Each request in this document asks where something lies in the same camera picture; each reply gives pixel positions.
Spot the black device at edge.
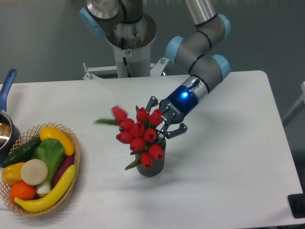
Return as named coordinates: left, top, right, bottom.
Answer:
left=287, top=193, right=305, bottom=219

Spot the dark grey ribbed vase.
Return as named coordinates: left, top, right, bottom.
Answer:
left=135, top=140, right=166, bottom=177

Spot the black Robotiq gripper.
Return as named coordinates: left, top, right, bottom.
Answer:
left=145, top=86, right=198, bottom=139

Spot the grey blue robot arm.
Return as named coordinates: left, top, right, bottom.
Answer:
left=80, top=0, right=231, bottom=140

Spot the orange fruit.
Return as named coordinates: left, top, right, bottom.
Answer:
left=10, top=181, right=36, bottom=203

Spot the green cucumber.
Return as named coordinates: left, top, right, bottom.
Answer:
left=0, top=137, right=41, bottom=168

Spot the yellow banana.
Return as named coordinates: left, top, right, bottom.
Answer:
left=14, top=165, right=76, bottom=213

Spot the blue handled saucepan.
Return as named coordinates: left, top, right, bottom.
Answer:
left=0, top=69, right=20, bottom=163

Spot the yellow bell pepper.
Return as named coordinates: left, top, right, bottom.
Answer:
left=1, top=162, right=25, bottom=186

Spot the white post at right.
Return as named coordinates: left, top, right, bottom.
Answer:
left=282, top=82, right=305, bottom=127

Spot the green leafy cabbage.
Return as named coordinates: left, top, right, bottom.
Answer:
left=31, top=138, right=64, bottom=197

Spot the beige round disc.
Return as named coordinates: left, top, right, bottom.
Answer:
left=20, top=159, right=48, bottom=186

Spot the red tulip bouquet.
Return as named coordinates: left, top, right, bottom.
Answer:
left=95, top=105, right=166, bottom=170

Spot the yellow squash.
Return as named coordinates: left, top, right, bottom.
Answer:
left=39, top=126, right=75, bottom=156

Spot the woven wicker basket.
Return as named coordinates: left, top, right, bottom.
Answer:
left=0, top=123, right=80, bottom=217

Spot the purple eggplant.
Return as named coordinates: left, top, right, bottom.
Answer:
left=52, top=155, right=74, bottom=187

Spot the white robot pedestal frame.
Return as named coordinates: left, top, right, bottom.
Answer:
left=80, top=9, right=169, bottom=78

